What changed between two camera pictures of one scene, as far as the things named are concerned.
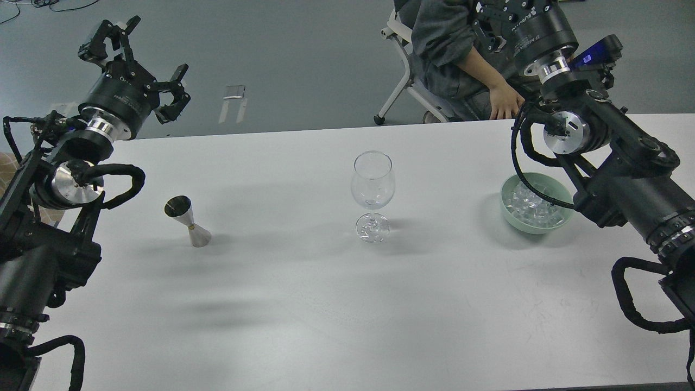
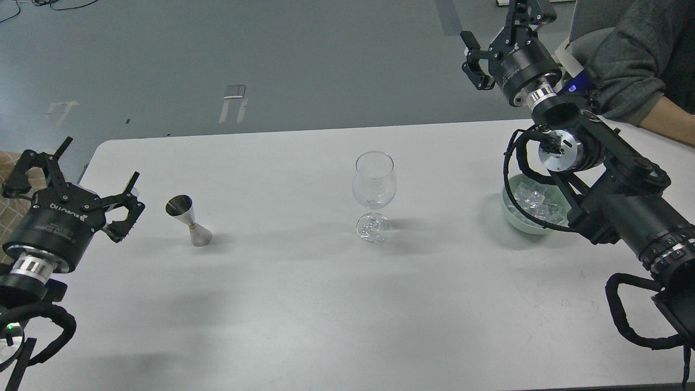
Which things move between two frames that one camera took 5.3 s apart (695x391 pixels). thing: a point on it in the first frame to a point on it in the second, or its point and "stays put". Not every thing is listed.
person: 471,82 to 642,71
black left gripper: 126,90 to 58,219
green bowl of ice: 531,214 stays put
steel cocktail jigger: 180,207 stays put
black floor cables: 45,3 stays put
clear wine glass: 373,186 stays put
